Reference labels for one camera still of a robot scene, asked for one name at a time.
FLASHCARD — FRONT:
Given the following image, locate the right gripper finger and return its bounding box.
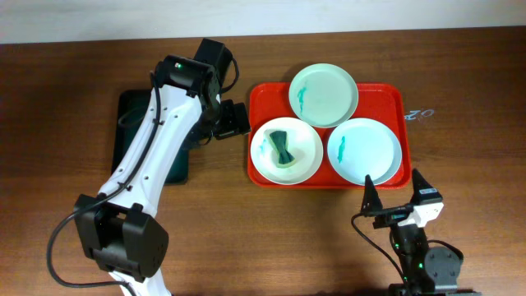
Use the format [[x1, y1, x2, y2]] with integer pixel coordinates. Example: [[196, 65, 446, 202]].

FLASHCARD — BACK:
[[360, 174, 383, 216], [410, 169, 443, 206]]

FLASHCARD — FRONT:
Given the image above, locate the green dish sponge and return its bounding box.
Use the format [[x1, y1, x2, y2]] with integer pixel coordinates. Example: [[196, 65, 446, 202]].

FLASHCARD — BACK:
[[269, 130, 295, 168]]

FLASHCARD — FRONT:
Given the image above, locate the white plate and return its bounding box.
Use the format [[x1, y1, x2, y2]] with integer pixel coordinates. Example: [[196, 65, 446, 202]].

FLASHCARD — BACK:
[[250, 117, 324, 185], [326, 118, 403, 186]]

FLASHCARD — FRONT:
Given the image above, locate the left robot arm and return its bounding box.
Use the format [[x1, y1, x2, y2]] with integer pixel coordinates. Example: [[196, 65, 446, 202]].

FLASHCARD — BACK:
[[74, 39, 251, 295]]

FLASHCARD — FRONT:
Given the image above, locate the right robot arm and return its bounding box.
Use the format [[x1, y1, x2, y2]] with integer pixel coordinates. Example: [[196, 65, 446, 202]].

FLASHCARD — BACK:
[[351, 169, 478, 295]]

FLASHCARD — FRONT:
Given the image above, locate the black rectangular tray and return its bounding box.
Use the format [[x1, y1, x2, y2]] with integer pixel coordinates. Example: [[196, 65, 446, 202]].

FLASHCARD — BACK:
[[111, 90, 189, 185]]

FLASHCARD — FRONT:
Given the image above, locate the mint green plate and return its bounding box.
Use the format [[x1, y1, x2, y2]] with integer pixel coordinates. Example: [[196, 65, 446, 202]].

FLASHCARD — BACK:
[[288, 63, 359, 128]]

